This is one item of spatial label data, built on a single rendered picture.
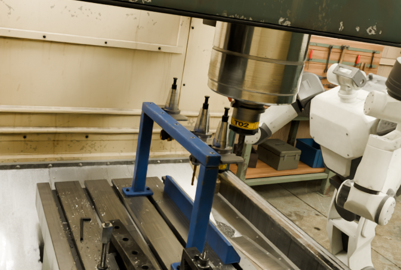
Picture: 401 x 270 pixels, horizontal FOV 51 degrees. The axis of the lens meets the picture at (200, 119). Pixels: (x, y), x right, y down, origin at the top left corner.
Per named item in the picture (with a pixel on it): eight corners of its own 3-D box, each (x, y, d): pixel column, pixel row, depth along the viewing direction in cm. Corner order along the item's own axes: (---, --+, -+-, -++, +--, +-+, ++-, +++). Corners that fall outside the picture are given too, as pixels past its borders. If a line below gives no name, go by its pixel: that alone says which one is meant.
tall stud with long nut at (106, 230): (106, 263, 106) (111, 218, 103) (108, 270, 104) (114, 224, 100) (95, 265, 105) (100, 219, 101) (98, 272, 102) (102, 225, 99)
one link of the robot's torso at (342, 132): (359, 139, 172) (355, 57, 157) (435, 174, 143) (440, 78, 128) (302, 167, 162) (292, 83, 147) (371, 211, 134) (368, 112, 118)
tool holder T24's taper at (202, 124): (190, 129, 117) (194, 106, 116) (202, 128, 120) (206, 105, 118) (200, 134, 114) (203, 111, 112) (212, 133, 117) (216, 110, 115)
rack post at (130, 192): (148, 188, 151) (159, 109, 143) (153, 195, 147) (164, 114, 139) (121, 189, 146) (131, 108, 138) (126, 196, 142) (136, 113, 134)
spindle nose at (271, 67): (188, 81, 75) (198, 14, 72) (252, 83, 85) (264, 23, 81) (248, 107, 63) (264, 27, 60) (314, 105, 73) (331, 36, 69)
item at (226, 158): (236, 155, 108) (236, 152, 108) (247, 163, 103) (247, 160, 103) (212, 156, 104) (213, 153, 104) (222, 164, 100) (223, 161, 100)
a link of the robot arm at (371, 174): (353, 140, 106) (331, 210, 110) (394, 154, 100) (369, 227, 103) (368, 139, 114) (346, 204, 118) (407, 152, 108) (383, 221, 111)
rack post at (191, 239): (203, 260, 114) (222, 160, 106) (212, 272, 110) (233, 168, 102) (169, 266, 109) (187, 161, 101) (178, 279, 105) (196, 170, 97)
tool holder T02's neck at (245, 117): (224, 121, 76) (228, 104, 75) (244, 120, 79) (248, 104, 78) (243, 130, 72) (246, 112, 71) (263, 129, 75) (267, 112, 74)
